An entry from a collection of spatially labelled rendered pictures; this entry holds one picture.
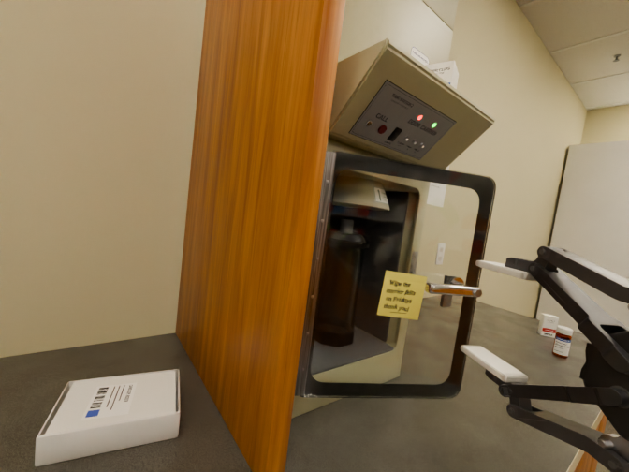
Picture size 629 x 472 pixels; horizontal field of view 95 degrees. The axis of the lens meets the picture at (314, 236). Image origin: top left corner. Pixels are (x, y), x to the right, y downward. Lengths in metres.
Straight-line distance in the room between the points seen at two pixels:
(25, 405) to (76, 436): 0.16
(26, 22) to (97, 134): 0.21
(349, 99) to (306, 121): 0.10
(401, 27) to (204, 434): 0.75
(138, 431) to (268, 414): 0.19
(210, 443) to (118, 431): 0.12
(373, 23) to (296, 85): 0.24
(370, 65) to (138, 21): 0.59
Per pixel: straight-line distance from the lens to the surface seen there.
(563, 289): 0.35
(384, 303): 0.51
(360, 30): 0.57
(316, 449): 0.54
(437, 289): 0.48
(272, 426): 0.43
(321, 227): 0.45
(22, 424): 0.64
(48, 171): 0.80
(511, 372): 0.41
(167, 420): 0.53
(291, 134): 0.37
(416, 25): 0.70
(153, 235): 0.81
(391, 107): 0.48
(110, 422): 0.53
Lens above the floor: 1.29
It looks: 5 degrees down
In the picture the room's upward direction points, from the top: 7 degrees clockwise
